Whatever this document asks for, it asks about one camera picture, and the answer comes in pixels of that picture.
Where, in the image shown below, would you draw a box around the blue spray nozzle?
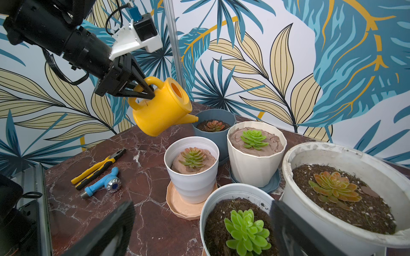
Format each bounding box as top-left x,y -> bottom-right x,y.
80,167 -> 121,199

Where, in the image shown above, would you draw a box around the white ribbed pot green succulent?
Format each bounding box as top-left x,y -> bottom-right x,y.
227,121 -> 287,188

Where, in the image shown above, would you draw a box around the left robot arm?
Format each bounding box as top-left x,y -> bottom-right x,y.
1,1 -> 162,99

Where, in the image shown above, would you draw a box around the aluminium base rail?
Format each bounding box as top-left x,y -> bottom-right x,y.
1,164 -> 52,256

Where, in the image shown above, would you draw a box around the large white round pot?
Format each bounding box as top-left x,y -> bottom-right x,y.
281,142 -> 410,256

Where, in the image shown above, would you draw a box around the yellow handled pliers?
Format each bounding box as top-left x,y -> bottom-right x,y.
70,148 -> 127,191

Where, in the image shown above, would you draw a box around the yellow watering can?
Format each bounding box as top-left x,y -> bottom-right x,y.
128,77 -> 199,137

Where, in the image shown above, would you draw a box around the blue pot red succulent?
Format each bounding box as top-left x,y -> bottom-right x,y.
192,109 -> 236,165

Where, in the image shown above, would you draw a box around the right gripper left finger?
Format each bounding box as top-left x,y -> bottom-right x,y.
64,201 -> 136,256

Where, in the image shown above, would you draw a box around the white pot pink soil succulent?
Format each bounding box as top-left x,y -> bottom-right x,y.
164,136 -> 220,220

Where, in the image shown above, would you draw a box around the left metal frame post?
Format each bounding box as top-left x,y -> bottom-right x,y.
163,0 -> 186,90

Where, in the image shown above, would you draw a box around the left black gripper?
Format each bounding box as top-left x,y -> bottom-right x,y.
94,53 -> 155,100

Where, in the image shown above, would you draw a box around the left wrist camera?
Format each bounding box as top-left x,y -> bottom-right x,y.
109,2 -> 163,61

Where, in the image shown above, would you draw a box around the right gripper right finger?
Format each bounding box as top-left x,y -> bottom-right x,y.
270,201 -> 345,256

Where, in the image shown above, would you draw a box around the white pot dark soil succulent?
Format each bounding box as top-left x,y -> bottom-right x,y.
200,183 -> 279,256

